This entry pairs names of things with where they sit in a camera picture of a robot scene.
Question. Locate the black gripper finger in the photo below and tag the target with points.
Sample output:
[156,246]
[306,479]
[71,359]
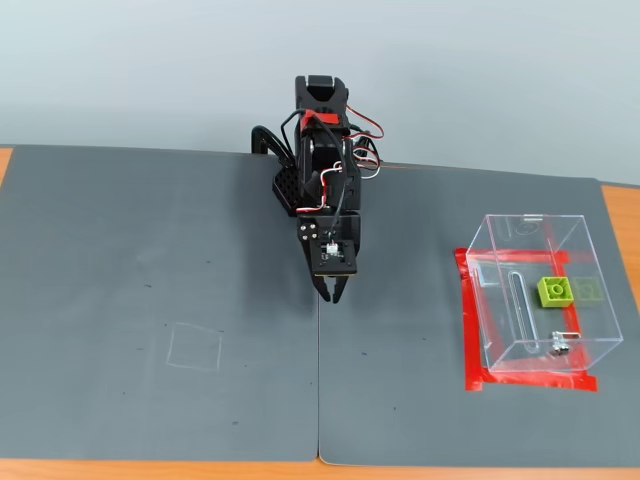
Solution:
[337,287]
[307,250]

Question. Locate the green lego block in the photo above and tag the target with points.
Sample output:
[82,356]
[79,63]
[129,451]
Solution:
[555,295]

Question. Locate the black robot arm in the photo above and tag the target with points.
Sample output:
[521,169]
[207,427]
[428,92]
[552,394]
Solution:
[305,130]

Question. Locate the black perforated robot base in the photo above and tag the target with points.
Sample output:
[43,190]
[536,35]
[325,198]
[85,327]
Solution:
[285,187]

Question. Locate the transparent acrylic box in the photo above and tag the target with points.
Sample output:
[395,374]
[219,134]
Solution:
[520,320]

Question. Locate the red tape wrap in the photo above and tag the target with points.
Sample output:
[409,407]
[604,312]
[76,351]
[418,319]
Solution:
[327,119]

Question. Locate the black table clamp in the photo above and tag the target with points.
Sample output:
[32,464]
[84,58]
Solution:
[255,140]

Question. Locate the red tape strip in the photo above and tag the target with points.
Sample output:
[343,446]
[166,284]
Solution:
[540,382]
[575,325]
[525,256]
[470,340]

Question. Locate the gray table mat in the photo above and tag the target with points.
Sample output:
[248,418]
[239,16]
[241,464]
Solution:
[400,425]
[125,250]

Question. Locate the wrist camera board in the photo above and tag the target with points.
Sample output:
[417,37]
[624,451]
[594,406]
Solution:
[345,267]

